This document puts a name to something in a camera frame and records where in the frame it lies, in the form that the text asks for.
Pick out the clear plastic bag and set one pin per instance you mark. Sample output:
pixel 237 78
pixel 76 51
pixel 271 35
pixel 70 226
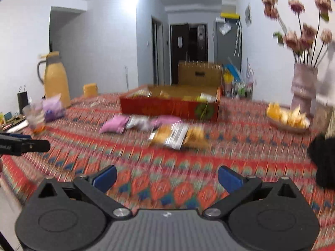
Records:
pixel 225 28

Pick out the pink ribbed vase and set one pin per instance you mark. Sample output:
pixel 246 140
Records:
pixel 303 89

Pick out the clear pastry packet white label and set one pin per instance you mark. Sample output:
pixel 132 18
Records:
pixel 170 136

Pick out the dried pink flowers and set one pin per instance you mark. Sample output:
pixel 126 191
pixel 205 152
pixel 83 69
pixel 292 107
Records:
pixel 301 34

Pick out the red cardboard box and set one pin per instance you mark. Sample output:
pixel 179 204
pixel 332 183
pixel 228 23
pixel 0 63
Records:
pixel 170 109

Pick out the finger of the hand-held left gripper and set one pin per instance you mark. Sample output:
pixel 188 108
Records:
pixel 15 136
pixel 36 146

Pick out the brown cardboard box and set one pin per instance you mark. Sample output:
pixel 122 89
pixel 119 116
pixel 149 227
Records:
pixel 200 74

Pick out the white purple snack packet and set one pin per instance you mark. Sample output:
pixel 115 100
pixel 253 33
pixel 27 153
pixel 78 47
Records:
pixel 140 123

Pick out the yellow cup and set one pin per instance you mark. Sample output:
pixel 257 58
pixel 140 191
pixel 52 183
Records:
pixel 90 90

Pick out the white notebook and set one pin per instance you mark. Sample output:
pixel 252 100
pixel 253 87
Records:
pixel 17 126

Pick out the clear plastic cup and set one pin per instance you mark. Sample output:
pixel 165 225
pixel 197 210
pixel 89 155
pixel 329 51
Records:
pixel 35 117

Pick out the small black paper bag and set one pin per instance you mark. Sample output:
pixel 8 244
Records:
pixel 23 102

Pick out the wall poster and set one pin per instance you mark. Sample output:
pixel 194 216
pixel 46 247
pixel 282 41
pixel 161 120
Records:
pixel 248 15

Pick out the yellow thermos jug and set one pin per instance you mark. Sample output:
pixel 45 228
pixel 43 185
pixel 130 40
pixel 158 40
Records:
pixel 56 83

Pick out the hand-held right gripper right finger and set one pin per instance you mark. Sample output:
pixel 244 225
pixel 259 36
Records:
pixel 230 180

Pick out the grey refrigerator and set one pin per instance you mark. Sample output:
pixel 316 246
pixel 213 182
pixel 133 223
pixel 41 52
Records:
pixel 227 44

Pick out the yellow box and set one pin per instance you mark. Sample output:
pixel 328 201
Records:
pixel 230 15

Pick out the black cloth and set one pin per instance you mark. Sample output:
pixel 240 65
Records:
pixel 323 159

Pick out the pink snack packet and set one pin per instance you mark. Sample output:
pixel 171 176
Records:
pixel 167 120
pixel 115 124

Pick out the patterned red tablecloth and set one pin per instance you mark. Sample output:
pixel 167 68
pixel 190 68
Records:
pixel 170 162

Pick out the plate of orange peels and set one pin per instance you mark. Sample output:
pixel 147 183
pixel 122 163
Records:
pixel 288 119

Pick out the purple tissue pack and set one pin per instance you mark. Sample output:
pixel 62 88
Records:
pixel 53 108

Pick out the cluttered storage rack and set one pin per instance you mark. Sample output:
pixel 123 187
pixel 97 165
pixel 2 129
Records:
pixel 238 83

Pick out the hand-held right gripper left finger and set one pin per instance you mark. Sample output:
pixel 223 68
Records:
pixel 106 178

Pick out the dark entrance door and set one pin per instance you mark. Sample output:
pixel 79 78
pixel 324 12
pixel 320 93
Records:
pixel 188 44

